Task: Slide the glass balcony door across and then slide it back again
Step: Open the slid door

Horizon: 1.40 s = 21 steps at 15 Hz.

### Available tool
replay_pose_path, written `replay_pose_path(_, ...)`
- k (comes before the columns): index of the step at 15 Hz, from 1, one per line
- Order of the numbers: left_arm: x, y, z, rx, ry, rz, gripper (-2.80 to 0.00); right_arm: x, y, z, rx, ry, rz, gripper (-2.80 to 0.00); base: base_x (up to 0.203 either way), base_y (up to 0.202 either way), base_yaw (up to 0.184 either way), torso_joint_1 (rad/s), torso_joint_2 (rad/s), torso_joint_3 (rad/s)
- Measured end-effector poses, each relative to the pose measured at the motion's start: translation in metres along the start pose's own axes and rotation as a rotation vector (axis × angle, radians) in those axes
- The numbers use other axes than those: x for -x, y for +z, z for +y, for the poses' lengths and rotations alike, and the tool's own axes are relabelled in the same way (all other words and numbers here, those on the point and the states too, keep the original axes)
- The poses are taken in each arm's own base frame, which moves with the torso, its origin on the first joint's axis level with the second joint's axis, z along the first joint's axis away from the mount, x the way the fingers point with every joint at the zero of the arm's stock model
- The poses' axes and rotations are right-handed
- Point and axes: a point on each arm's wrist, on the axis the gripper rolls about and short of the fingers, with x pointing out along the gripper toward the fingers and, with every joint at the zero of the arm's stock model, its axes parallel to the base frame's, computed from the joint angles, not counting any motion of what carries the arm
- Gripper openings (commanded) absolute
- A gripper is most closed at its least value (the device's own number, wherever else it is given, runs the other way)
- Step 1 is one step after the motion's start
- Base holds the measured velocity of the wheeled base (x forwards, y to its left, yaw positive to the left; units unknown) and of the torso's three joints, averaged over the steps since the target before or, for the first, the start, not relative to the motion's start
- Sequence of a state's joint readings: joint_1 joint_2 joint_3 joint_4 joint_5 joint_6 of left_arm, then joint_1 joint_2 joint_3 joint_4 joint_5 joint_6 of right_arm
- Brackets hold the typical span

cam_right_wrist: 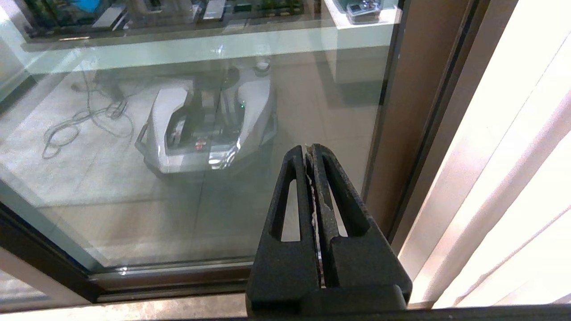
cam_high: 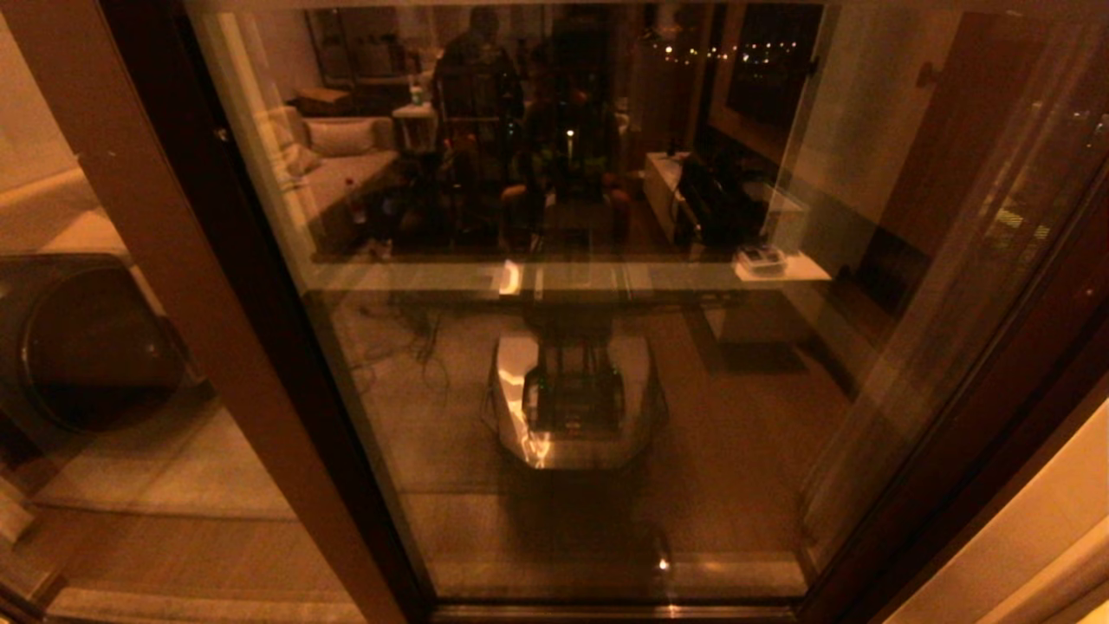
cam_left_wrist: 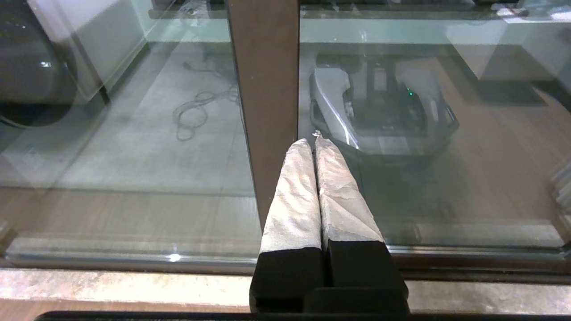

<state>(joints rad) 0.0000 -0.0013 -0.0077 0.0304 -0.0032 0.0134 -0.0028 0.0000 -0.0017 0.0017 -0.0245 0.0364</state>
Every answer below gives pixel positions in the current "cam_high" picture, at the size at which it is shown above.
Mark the brown framed sliding glass door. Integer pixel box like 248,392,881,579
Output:
178,0,1109,624

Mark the brown framed fixed glass panel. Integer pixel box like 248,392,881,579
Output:
0,0,434,624

